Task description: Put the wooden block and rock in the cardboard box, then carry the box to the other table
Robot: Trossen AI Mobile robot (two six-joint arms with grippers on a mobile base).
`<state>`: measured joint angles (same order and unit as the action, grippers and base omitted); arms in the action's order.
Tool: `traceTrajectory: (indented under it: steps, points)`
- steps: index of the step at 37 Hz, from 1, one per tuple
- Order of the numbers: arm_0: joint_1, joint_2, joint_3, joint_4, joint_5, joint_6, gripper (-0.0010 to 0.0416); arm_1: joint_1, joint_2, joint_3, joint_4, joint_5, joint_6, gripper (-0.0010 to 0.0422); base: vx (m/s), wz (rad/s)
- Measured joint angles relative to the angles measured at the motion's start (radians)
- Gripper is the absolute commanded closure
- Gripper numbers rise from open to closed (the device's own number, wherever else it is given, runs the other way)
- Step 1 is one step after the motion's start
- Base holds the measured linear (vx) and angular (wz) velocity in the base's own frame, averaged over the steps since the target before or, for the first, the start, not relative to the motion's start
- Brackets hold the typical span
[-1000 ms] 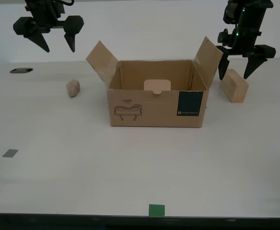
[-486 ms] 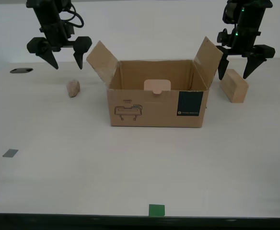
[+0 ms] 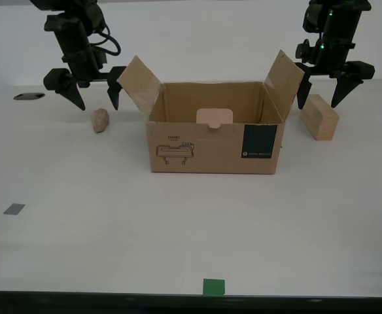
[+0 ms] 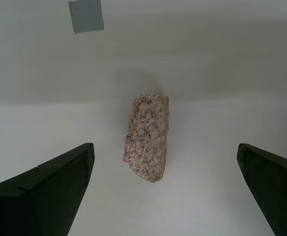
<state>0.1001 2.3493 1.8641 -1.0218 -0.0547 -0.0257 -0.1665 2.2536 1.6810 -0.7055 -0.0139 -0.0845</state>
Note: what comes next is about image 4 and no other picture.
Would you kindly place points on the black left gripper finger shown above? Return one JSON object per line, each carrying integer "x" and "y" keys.
{"x": 35, "y": 204}
{"x": 278, "y": 194}

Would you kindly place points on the speckled pink granite rock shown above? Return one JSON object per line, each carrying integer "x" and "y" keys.
{"x": 147, "y": 137}

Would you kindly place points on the grey tape square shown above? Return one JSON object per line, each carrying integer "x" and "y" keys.
{"x": 85, "y": 16}

